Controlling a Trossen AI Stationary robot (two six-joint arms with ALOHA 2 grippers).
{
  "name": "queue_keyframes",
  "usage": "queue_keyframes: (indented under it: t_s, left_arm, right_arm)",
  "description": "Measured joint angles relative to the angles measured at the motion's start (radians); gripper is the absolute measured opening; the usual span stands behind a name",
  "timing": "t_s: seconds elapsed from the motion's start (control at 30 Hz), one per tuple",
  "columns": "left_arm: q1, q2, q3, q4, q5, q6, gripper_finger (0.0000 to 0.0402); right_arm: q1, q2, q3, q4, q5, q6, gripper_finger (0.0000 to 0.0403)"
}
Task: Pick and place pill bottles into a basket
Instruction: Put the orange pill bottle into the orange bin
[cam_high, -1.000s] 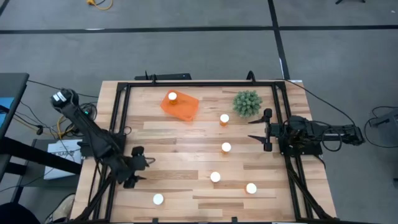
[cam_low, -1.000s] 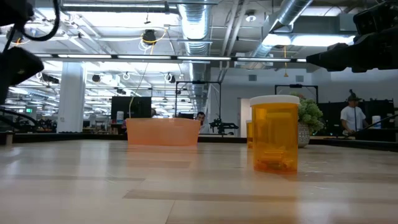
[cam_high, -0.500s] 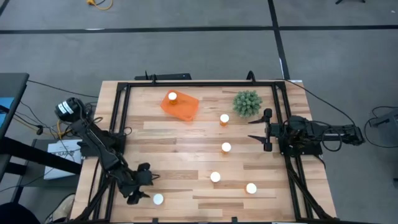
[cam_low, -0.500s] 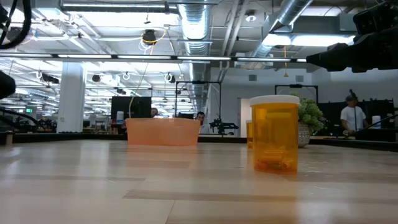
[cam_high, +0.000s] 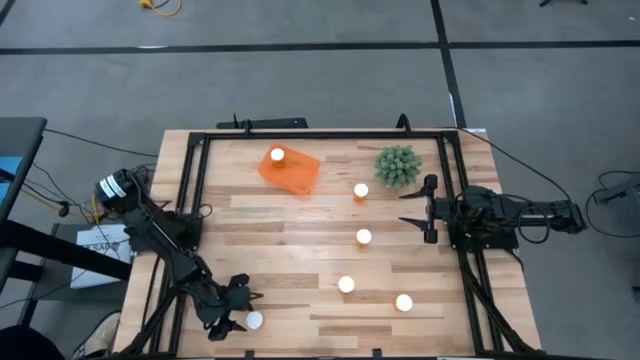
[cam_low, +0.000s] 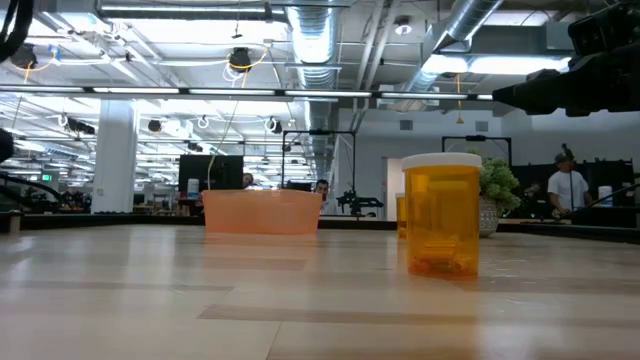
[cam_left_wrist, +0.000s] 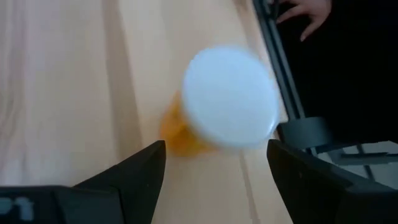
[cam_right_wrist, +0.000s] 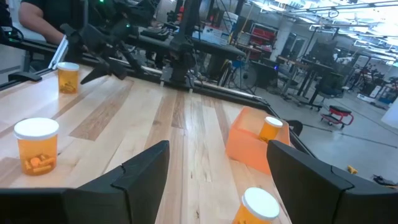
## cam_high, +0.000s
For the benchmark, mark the green plant in white pot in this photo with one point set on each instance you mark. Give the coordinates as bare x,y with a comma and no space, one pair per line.
397,166

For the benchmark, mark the grey floor device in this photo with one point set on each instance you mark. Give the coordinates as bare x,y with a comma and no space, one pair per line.
625,200

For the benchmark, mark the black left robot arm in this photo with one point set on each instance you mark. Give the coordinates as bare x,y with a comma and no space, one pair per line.
160,235

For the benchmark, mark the black stand foot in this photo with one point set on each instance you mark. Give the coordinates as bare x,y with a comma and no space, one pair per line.
562,2

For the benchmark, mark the orange plastic basket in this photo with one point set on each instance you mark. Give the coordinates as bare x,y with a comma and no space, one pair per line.
300,172

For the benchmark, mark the dark grey desk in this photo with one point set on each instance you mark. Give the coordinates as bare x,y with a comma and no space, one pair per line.
20,140

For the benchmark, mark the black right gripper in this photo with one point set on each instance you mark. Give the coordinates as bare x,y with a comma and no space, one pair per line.
433,210

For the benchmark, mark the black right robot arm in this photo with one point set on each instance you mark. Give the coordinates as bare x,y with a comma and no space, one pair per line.
550,212

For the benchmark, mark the blue panel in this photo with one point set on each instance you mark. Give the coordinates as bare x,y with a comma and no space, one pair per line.
10,175

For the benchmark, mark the white ball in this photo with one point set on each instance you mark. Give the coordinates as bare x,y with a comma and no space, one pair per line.
346,284
404,302

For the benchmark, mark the orange pill bottle white cap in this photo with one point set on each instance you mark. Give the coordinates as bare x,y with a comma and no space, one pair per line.
360,190
277,155
364,236
254,320

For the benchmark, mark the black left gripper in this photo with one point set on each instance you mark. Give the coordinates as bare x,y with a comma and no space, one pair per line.
225,300

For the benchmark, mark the black box with antennas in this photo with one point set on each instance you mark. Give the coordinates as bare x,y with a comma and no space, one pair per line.
270,123

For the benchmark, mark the person's shoe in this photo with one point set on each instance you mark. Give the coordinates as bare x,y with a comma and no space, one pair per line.
100,335

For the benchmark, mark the white ball lower right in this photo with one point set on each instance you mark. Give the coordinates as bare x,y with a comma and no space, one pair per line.
404,302

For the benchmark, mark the white ball lower middle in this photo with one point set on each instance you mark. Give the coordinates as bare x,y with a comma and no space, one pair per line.
346,284

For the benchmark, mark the black metal table frame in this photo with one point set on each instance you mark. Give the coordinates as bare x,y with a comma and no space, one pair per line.
325,135

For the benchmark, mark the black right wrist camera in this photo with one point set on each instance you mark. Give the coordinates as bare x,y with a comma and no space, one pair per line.
481,197

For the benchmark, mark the white cardboard box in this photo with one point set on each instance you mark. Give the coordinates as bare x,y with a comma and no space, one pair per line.
107,237

